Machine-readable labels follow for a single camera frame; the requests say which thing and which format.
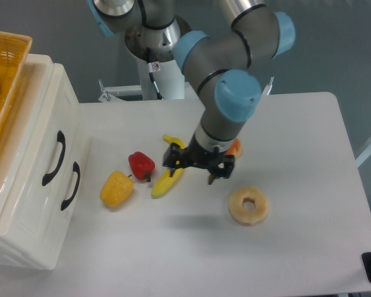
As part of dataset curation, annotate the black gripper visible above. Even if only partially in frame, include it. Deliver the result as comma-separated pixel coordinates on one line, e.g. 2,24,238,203
163,136,235,185

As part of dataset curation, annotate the black top drawer handle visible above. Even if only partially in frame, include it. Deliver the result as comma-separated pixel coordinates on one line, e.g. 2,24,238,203
41,130,66,186

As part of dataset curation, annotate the black drawer handle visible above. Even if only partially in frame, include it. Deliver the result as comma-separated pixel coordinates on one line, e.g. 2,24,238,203
60,161,81,211
41,130,66,186

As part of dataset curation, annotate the white drawer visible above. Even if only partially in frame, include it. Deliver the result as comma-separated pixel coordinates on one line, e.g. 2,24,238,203
0,64,82,257

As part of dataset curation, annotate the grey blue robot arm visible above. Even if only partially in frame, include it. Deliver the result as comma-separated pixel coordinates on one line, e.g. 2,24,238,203
88,1,296,181

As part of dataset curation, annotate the white plastic drawer cabinet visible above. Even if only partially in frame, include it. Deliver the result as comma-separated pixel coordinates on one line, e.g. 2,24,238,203
0,54,91,270

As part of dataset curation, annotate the knotted bread roll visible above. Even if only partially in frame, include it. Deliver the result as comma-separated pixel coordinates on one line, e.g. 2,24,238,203
225,138,243,158

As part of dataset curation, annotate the yellow banana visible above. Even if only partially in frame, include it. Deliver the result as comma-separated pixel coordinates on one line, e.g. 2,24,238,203
151,134,185,199

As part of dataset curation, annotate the red bell pepper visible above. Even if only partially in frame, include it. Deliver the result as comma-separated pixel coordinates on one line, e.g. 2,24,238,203
128,152,155,182

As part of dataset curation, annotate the yellow bell pepper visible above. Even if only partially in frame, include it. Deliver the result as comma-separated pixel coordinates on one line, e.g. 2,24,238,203
100,171,134,207

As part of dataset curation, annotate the orange woven basket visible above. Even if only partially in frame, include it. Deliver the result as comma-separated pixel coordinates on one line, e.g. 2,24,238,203
0,31,33,136

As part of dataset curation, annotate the plain ring donut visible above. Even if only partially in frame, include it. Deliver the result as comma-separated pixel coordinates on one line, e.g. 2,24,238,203
228,187,268,226

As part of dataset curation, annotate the white metal frame bracket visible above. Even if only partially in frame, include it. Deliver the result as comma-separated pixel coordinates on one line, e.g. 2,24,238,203
261,76,275,97

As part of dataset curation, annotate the black lower drawer handle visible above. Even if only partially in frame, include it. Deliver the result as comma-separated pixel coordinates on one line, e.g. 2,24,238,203
60,161,81,211

